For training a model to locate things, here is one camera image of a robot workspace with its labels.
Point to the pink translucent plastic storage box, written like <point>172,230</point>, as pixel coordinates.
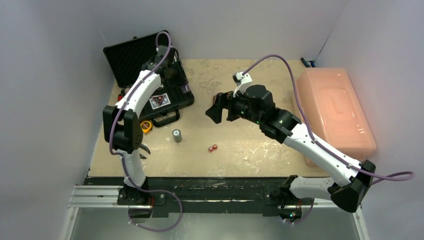
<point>328,100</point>

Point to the grey poker chip stack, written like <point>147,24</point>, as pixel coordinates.
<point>177,135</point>

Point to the yellow tape measure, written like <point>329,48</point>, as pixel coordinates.
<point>146,126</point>

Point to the brown poker chip stack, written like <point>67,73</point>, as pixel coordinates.
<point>216,100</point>

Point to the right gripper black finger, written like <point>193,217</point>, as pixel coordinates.
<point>215,112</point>
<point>224,98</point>

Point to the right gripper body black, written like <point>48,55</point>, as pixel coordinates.
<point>227,108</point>

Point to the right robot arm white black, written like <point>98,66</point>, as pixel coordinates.
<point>349,179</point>

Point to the blue clamp at wall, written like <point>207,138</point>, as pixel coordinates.
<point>306,63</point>

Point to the black poker set case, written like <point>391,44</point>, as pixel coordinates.
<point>126,60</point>

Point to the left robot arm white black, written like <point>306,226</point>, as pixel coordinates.
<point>121,123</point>

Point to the black pliers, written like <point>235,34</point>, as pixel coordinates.
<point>143,149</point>

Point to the card deck lower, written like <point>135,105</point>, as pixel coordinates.
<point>159,101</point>

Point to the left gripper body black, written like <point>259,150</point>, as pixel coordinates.
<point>177,75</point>

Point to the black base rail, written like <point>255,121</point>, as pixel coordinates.
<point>268,196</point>

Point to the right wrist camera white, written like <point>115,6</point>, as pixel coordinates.
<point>242,81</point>

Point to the purple poker chip stack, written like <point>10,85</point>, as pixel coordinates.
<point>185,88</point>

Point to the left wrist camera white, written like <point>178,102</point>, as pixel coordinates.
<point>163,51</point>

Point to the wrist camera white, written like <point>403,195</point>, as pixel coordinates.
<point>163,51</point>
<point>242,81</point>

